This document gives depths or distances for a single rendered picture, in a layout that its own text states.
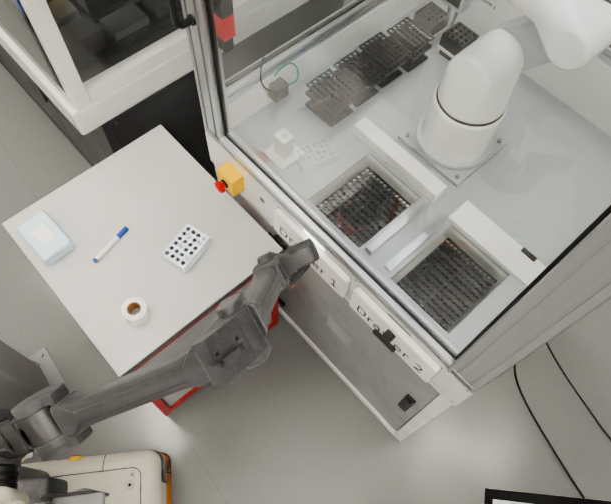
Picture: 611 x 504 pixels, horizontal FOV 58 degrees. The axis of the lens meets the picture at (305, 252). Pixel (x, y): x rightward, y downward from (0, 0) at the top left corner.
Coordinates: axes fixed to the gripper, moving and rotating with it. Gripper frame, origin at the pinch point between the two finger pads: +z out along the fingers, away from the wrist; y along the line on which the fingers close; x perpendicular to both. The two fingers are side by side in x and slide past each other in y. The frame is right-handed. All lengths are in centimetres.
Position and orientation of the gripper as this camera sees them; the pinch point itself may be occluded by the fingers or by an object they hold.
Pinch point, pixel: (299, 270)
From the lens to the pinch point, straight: 150.4
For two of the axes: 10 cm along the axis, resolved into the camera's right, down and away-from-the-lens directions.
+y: 6.4, -7.6, -1.2
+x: -7.1, -6.5, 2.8
